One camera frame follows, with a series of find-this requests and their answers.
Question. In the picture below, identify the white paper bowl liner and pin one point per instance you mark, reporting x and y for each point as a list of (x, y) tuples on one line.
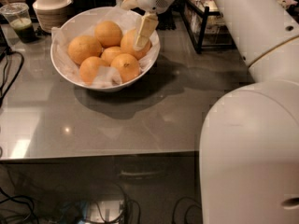
[(104, 76)]

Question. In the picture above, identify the black wire rack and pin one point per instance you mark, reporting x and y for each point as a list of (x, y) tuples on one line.
[(199, 25)]

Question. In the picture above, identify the stack of paper bowls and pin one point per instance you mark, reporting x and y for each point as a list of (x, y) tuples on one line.
[(51, 13)]

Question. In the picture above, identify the small orange in middle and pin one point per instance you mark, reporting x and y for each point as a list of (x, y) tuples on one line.
[(111, 53)]

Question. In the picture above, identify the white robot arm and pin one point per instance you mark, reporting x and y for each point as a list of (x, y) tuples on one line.
[(249, 143)]

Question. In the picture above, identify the white ceramic bowl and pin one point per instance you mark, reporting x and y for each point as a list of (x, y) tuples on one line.
[(93, 19)]

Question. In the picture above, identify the plastic cup with green drink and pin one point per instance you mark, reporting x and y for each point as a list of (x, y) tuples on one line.
[(17, 15)]

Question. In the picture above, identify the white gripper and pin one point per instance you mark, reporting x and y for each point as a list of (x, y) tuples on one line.
[(149, 20)]

